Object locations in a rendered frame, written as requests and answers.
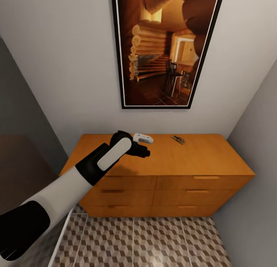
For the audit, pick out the picture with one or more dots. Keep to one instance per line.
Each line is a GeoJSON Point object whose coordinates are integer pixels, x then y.
{"type": "Point", "coordinates": [161, 48]}

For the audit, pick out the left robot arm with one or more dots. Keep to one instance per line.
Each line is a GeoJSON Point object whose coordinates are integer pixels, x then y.
{"type": "Point", "coordinates": [21, 227]}

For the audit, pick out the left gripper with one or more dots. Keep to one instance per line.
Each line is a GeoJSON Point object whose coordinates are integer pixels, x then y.
{"type": "Point", "coordinates": [141, 151]}

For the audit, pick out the cabinet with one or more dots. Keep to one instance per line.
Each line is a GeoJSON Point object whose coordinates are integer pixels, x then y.
{"type": "Point", "coordinates": [190, 180]}

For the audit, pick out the shower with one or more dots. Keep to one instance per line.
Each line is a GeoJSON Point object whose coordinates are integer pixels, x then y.
{"type": "Point", "coordinates": [60, 238]}

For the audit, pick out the mousetrap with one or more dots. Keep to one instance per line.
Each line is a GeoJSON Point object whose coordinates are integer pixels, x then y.
{"type": "Point", "coordinates": [178, 139]}

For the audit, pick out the door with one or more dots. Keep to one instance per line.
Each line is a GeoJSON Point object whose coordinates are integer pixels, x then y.
{"type": "Point", "coordinates": [31, 155]}

